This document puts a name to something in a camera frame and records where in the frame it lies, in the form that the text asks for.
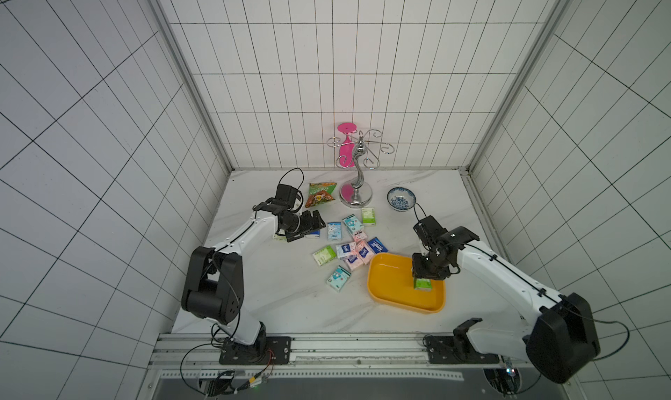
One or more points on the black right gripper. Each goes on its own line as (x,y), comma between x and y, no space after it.
(425,266)

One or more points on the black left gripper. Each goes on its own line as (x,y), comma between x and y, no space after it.
(307,227)

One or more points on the white blue tissue pack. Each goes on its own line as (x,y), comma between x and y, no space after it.
(346,250)

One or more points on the yellow plastic storage box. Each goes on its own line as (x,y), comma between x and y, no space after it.
(390,281)

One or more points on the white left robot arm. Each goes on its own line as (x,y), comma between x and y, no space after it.
(214,287)

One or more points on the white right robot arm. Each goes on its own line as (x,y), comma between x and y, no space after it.
(554,332)

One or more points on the dark blue Tempo tissue pack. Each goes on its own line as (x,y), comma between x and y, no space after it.
(314,235)

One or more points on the light blue cartoon tissue pack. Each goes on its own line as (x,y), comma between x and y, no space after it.
(334,231)

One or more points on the lime green tissue pack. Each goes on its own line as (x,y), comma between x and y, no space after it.
(325,255)

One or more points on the red green snack bag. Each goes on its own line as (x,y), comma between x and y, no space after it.
(320,193)

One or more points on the pink blue tissue pack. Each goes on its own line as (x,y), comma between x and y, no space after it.
(353,261)

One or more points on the teal cartoon tissue pack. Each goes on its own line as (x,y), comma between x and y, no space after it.
(339,278)

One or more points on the blue white porcelain bowl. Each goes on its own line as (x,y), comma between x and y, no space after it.
(401,199)

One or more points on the silver metal hook stand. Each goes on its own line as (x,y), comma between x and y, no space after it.
(357,193)

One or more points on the pink hourglass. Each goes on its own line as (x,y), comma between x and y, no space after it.
(345,157)

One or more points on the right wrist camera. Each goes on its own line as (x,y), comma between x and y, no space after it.
(429,231)

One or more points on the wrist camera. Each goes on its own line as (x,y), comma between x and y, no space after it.
(429,231)
(289,197)

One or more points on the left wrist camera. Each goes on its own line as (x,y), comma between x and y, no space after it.
(289,197)

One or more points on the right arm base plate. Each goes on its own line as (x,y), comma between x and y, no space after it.
(449,350)

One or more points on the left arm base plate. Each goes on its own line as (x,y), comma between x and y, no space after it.
(255,351)

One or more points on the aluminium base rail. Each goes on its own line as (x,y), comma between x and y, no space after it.
(195,357)

